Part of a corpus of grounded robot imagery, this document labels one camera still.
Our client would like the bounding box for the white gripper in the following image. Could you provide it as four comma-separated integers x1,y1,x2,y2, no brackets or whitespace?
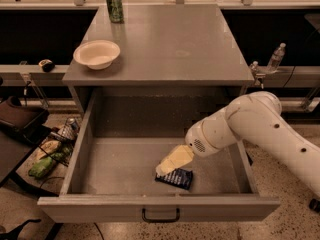
156,118,230,176

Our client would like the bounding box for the blue rxbar blueberry bar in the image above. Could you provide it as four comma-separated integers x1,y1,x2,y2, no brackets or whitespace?
155,168,193,190

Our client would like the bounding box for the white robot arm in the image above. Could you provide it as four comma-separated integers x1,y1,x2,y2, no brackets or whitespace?
156,91,320,195

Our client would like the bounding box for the grey open top drawer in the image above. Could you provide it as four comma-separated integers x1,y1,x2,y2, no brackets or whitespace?
38,88,280,223

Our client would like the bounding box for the grey cabinet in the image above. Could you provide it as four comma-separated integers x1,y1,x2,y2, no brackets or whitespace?
63,4,253,110

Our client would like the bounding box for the white paper bowl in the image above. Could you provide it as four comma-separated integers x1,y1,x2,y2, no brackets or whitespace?
73,40,120,70

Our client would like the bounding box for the clear water bottle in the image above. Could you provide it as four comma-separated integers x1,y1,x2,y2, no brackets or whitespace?
267,43,286,74

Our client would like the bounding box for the black wheel on floor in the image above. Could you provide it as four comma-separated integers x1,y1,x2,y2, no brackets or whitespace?
309,199,320,214

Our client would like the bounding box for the green chip bag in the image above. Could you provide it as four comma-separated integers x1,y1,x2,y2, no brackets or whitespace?
28,145,73,179

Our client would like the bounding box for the black tape measure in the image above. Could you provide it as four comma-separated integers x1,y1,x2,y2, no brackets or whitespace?
38,59,55,73

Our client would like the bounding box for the green soda can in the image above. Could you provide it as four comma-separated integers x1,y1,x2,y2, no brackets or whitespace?
106,0,124,23

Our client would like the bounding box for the black drawer handle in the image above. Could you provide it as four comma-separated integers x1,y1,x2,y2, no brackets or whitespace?
141,208,180,223

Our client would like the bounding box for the black wire basket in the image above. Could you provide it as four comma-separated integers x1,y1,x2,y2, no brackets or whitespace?
36,117,80,166

